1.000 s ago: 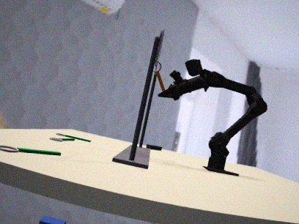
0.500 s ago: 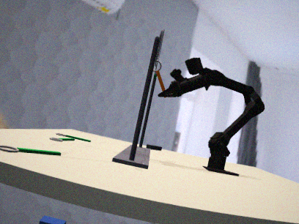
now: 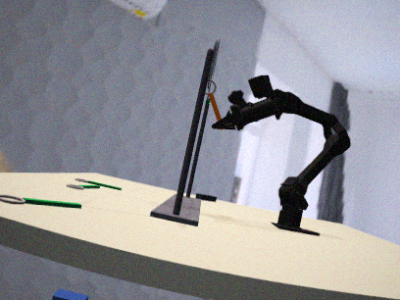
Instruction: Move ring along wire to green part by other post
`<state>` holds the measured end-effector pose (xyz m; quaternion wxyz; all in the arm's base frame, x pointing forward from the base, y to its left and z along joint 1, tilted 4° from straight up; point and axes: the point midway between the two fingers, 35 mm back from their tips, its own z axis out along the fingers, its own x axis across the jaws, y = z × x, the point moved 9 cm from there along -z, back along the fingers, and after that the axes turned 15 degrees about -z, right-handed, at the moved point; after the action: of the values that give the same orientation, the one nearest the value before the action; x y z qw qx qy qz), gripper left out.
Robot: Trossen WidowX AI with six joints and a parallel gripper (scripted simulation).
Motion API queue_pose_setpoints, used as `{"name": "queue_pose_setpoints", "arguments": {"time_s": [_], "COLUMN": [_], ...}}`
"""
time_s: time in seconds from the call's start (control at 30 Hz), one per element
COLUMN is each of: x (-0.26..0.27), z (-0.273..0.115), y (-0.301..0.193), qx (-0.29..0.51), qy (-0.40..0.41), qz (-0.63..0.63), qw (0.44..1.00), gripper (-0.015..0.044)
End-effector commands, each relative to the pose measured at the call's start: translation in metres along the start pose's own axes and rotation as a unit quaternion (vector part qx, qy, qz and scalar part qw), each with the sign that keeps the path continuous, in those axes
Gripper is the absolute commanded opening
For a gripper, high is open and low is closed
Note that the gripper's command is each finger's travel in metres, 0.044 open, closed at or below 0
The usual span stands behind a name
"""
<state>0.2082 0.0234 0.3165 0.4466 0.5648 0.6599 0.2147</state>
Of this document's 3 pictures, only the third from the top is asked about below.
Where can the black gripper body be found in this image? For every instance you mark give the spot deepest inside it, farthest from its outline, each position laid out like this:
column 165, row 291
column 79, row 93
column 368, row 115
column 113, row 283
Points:
column 245, row 116

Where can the orange handle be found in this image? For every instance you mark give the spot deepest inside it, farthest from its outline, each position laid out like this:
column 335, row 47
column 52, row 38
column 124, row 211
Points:
column 213, row 101

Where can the blue block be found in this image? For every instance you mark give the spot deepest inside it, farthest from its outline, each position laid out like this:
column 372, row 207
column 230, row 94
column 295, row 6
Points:
column 68, row 295

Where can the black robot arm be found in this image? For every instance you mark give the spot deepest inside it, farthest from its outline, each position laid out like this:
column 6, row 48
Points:
column 292, row 191

